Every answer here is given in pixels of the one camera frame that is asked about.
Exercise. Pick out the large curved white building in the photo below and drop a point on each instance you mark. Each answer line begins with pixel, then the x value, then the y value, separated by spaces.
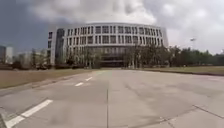
pixel 106 39

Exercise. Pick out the grey concrete slab road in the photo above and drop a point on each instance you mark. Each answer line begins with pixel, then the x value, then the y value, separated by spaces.
pixel 133 96

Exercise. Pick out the row of trees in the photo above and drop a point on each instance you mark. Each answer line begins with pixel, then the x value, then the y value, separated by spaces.
pixel 186 56

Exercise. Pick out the light pole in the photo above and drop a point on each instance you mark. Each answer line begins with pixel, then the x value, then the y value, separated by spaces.
pixel 192 43

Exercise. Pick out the dry grass field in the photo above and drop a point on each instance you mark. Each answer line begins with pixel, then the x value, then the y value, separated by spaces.
pixel 23 76

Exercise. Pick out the white dashed road line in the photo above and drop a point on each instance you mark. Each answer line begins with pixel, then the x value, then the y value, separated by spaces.
pixel 30 112

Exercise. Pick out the distant buildings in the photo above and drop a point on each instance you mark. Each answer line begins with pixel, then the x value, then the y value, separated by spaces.
pixel 13 56

